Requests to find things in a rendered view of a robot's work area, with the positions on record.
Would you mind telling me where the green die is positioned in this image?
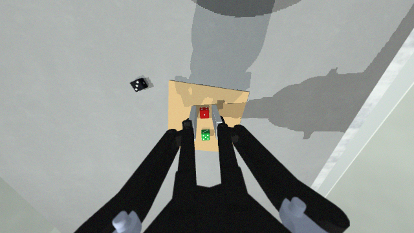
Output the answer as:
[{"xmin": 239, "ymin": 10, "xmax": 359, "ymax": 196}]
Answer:
[{"xmin": 201, "ymin": 129, "xmax": 210, "ymax": 140}]

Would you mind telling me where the black die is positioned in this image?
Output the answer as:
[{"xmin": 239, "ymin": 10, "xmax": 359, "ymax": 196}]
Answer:
[{"xmin": 130, "ymin": 78, "xmax": 148, "ymax": 92}]

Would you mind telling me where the red die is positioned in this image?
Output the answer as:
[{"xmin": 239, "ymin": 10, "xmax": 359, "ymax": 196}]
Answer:
[{"xmin": 200, "ymin": 107, "xmax": 209, "ymax": 119}]

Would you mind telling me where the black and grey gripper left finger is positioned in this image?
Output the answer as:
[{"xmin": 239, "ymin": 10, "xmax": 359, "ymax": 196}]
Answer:
[{"xmin": 74, "ymin": 106, "xmax": 197, "ymax": 233}]

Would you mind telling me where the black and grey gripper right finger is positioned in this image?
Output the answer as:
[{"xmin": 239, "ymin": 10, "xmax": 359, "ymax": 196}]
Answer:
[{"xmin": 212, "ymin": 105, "xmax": 350, "ymax": 233}]

